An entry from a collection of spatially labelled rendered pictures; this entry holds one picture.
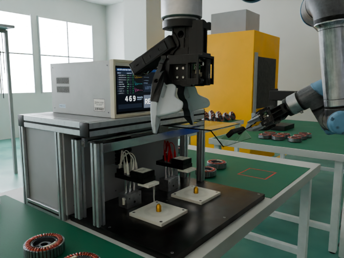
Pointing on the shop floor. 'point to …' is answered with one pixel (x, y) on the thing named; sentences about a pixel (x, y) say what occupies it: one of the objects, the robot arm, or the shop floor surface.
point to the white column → (141, 26)
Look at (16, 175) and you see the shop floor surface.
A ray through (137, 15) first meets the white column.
